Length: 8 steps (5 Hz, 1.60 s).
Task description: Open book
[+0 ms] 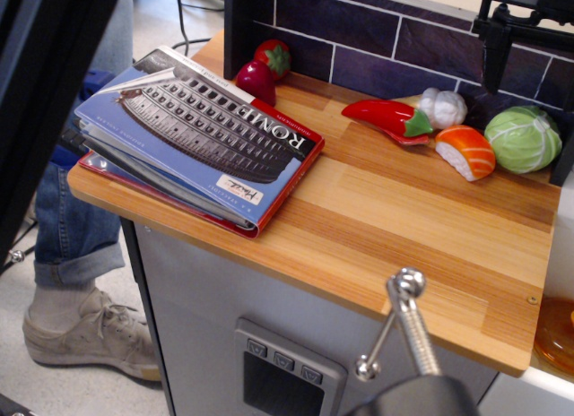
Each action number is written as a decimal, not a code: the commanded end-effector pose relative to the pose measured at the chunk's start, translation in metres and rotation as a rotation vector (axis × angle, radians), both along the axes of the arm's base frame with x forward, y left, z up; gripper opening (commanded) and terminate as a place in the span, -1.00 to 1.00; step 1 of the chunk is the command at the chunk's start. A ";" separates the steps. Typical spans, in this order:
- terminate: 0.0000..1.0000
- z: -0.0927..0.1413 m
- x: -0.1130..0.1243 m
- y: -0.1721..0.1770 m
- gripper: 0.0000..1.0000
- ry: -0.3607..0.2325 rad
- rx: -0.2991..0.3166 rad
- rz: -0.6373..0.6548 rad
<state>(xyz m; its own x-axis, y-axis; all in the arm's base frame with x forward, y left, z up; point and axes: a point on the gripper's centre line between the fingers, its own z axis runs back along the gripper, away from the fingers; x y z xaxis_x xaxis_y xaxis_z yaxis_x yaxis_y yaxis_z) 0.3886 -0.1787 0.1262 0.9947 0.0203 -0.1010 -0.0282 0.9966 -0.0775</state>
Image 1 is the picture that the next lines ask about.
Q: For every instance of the red toy strawberry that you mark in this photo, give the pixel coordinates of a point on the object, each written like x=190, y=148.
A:
x=276, y=55

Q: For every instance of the Rome picture book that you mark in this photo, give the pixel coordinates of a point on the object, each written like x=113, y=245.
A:
x=184, y=131

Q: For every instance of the dark red toy fruit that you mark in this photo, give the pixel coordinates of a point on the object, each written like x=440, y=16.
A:
x=256, y=78

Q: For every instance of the green toy cabbage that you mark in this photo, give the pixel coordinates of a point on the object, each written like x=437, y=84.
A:
x=524, y=139

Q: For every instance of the white toy garlic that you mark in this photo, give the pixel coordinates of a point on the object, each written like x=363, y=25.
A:
x=443, y=108

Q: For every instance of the orange translucent toy plate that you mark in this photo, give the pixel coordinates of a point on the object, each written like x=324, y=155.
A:
x=554, y=333

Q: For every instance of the black corner post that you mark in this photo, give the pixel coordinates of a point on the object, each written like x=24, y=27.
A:
x=237, y=24

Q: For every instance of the grey oven control panel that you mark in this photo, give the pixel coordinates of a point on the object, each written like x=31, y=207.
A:
x=277, y=376

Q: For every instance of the grey toy kitchen cabinet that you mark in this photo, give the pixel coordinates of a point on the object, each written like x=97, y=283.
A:
x=193, y=299

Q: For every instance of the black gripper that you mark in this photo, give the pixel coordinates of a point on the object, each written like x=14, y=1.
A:
x=498, y=22

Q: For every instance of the black metal frame post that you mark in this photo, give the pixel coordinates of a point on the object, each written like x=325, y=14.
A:
x=46, y=49

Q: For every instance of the beige sneaker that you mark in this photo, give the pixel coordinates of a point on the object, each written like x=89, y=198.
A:
x=107, y=334

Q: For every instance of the red toy chili pepper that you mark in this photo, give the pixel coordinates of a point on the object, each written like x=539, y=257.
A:
x=401, y=122

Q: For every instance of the toy salmon sushi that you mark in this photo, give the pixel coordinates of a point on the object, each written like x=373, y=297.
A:
x=467, y=151

